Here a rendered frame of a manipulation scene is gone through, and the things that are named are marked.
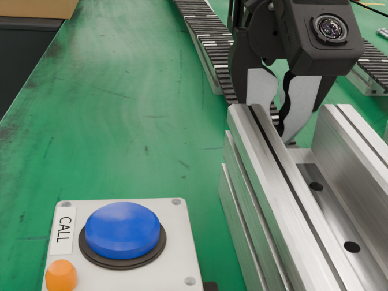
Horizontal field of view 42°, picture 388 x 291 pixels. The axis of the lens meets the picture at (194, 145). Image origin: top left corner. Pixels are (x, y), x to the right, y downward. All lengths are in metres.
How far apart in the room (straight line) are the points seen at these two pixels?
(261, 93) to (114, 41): 0.38
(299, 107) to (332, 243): 0.20
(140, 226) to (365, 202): 0.15
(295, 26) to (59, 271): 0.20
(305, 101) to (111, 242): 0.23
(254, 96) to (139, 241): 0.20
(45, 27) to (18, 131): 0.35
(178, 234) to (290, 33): 0.15
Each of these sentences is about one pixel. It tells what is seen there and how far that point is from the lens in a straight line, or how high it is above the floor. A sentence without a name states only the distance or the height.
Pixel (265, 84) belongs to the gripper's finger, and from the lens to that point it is 0.42.
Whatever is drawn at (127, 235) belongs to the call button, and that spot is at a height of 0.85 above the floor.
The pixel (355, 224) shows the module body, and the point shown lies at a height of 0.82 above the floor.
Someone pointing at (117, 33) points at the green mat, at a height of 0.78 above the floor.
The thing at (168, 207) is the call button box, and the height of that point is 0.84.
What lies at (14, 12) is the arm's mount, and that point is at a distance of 0.87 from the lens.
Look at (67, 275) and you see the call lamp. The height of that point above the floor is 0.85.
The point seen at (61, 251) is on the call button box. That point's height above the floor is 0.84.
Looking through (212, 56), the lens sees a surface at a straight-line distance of 0.61.
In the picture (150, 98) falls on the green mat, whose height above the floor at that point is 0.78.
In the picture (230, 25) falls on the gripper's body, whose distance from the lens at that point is 0.46.
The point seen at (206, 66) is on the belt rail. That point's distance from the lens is 0.65.
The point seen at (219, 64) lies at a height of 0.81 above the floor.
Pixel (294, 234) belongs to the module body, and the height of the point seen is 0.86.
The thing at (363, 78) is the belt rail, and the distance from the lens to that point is 0.68.
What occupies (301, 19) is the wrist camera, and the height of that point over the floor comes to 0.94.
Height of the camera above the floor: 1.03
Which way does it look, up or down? 30 degrees down
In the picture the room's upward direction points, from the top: 5 degrees clockwise
